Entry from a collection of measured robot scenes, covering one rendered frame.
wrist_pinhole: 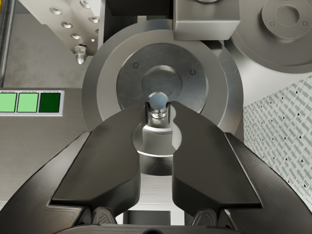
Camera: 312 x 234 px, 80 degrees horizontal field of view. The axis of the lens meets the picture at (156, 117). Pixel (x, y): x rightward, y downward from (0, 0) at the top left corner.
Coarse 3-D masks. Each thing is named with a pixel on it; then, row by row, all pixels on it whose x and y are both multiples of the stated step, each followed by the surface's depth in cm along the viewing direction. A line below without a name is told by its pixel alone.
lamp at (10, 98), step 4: (0, 96) 51; (4, 96) 51; (8, 96) 51; (12, 96) 51; (0, 100) 51; (4, 100) 51; (8, 100) 51; (12, 100) 51; (0, 104) 51; (4, 104) 51; (8, 104) 51; (12, 104) 51; (0, 108) 51; (4, 108) 50; (8, 108) 50; (12, 108) 50
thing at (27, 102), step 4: (20, 96) 51; (24, 96) 51; (28, 96) 51; (32, 96) 51; (36, 96) 51; (20, 100) 51; (24, 100) 51; (28, 100) 51; (32, 100) 51; (36, 100) 51; (20, 104) 51; (24, 104) 51; (28, 104) 50; (32, 104) 50; (36, 104) 50; (20, 108) 50; (24, 108) 50; (28, 108) 50; (32, 108) 50
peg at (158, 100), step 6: (150, 96) 12; (156, 96) 12; (162, 96) 12; (150, 102) 12; (156, 102) 12; (162, 102) 12; (150, 108) 12; (156, 108) 12; (162, 108) 12; (156, 114) 13; (162, 114) 13
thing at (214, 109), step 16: (144, 32) 17; (160, 32) 17; (128, 48) 17; (192, 48) 17; (208, 48) 17; (112, 64) 17; (208, 64) 17; (112, 80) 16; (208, 80) 16; (224, 80) 16; (112, 96) 16; (208, 96) 16; (224, 96) 16; (112, 112) 16; (208, 112) 16; (224, 112) 16; (144, 144) 16; (160, 144) 16
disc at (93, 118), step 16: (128, 32) 18; (112, 48) 18; (224, 48) 18; (96, 64) 18; (224, 64) 17; (96, 80) 17; (240, 80) 17; (96, 96) 17; (240, 96) 17; (96, 112) 17; (240, 112) 17; (224, 128) 16; (144, 160) 16; (160, 160) 16
